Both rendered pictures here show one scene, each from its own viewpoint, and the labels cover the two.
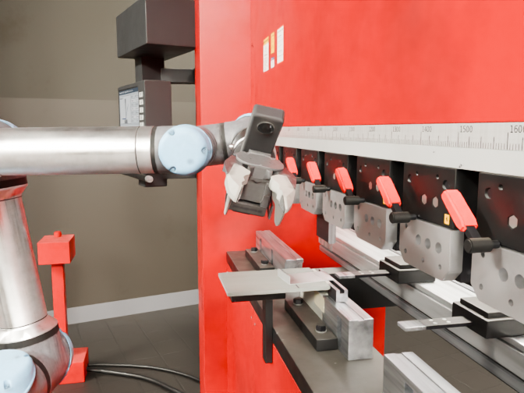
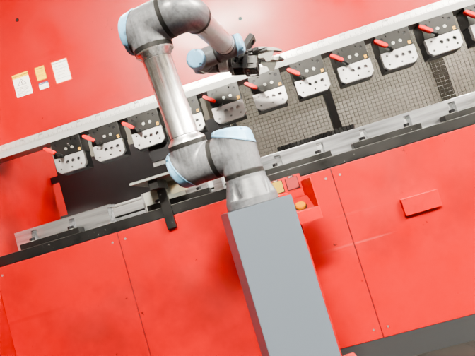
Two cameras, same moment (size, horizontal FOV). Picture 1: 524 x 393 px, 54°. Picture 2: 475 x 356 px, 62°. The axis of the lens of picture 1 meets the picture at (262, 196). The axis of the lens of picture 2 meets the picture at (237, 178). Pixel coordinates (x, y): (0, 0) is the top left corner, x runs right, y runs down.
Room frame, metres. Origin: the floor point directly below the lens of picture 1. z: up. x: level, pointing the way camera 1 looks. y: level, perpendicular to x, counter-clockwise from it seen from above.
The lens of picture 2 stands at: (0.50, 1.53, 0.78)
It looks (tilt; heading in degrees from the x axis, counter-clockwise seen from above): 4 degrees up; 287
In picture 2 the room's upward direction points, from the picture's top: 17 degrees counter-clockwise
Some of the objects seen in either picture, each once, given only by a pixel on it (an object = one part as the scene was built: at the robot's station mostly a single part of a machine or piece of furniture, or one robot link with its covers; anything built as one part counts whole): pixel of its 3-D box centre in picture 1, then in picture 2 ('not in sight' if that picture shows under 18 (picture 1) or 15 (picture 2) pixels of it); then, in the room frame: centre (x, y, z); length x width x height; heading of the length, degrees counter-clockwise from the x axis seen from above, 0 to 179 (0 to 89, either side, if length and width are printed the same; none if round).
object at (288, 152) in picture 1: (301, 174); (110, 143); (1.57, -0.12, 1.26); 0.15 x 0.09 x 0.17; 12
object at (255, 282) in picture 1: (271, 281); (159, 179); (1.32, -0.03, 1.00); 0.26 x 0.18 x 0.01; 102
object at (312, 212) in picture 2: not in sight; (285, 201); (0.79, 0.08, 0.75); 0.20 x 0.16 x 0.18; 21
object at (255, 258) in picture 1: (259, 261); (52, 238); (1.92, 0.01, 0.89); 0.30 x 0.05 x 0.03; 12
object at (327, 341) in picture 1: (308, 321); (179, 199); (1.30, -0.12, 0.89); 0.30 x 0.05 x 0.03; 12
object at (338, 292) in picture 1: (328, 284); not in sight; (1.32, -0.18, 0.98); 0.20 x 0.03 x 0.03; 12
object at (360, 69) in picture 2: not in sight; (351, 65); (0.39, -0.37, 1.26); 0.15 x 0.09 x 0.17; 12
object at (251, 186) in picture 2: not in sight; (248, 188); (0.81, 0.44, 0.82); 0.15 x 0.15 x 0.10
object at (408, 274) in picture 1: (381, 270); not in sight; (1.37, -0.33, 1.01); 0.26 x 0.12 x 0.05; 102
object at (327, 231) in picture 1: (325, 229); (160, 154); (1.35, -0.17, 1.13); 0.10 x 0.02 x 0.10; 12
